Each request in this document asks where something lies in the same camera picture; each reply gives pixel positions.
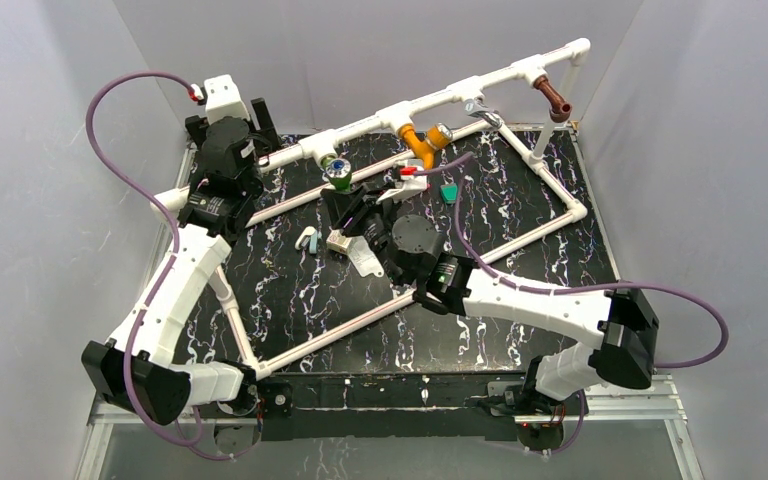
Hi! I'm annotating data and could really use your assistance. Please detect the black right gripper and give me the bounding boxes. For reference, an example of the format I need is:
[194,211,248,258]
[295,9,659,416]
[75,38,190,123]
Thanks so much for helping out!
[323,181,408,285]

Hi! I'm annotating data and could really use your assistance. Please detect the green plastic faucet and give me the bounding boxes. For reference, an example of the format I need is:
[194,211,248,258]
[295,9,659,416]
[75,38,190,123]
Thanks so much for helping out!
[320,154,352,191]

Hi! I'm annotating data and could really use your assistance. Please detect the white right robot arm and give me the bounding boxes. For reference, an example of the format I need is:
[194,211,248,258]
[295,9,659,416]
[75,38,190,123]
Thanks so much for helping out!
[322,185,659,414]

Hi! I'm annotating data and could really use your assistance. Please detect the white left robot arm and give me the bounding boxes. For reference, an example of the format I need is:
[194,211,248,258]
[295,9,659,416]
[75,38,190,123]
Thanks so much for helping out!
[81,98,264,426]

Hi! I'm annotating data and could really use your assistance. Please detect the black marble table mat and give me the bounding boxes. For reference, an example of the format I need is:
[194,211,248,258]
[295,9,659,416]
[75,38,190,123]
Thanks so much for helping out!
[158,129,627,376]

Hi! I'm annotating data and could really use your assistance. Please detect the small beige cardboard box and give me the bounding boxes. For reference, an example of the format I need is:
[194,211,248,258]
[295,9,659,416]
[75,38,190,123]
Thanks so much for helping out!
[326,230,353,256]

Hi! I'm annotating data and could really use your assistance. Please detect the white teal thread tape roll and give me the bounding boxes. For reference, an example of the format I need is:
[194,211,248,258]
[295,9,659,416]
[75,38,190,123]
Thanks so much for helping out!
[294,226,321,255]

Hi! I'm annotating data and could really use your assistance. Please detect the clear plastic bag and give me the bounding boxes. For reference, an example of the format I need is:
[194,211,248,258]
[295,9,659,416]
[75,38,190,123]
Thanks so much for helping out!
[347,237,384,278]

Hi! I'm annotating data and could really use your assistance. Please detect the small green plastic piece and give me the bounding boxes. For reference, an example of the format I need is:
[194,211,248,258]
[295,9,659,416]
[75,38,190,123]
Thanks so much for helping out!
[439,184,459,205]

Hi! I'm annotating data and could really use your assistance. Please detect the orange plastic faucet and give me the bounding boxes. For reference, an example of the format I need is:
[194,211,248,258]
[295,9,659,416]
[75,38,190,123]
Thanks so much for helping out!
[397,123,454,170]

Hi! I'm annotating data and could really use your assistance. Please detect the chrome metal faucet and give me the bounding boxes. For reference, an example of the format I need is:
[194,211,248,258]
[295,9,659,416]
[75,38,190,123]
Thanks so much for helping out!
[463,97,504,130]

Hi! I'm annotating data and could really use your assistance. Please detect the brown plastic faucet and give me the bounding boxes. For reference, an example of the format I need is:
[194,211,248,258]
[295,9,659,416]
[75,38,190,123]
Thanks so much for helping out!
[532,75,572,123]

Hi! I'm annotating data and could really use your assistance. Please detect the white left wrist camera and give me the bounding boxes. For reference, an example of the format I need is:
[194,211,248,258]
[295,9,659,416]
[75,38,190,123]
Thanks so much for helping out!
[190,74,252,125]

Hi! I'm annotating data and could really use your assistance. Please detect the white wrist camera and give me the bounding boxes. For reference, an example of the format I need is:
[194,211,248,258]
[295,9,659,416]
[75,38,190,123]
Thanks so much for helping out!
[376,158,429,204]
[190,74,252,125]

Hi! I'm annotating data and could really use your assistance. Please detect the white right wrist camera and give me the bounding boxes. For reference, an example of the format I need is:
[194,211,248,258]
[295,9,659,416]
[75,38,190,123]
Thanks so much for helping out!
[376,158,429,204]

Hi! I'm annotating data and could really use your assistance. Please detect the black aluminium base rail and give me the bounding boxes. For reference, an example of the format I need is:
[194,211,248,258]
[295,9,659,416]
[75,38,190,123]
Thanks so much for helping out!
[85,370,690,442]

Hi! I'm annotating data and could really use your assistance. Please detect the white PVC pipe frame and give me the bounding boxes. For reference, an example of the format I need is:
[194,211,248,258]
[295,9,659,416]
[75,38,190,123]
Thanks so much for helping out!
[150,37,592,380]

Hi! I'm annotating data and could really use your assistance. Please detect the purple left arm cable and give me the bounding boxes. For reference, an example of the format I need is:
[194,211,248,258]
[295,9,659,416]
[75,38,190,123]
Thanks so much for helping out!
[85,71,263,463]

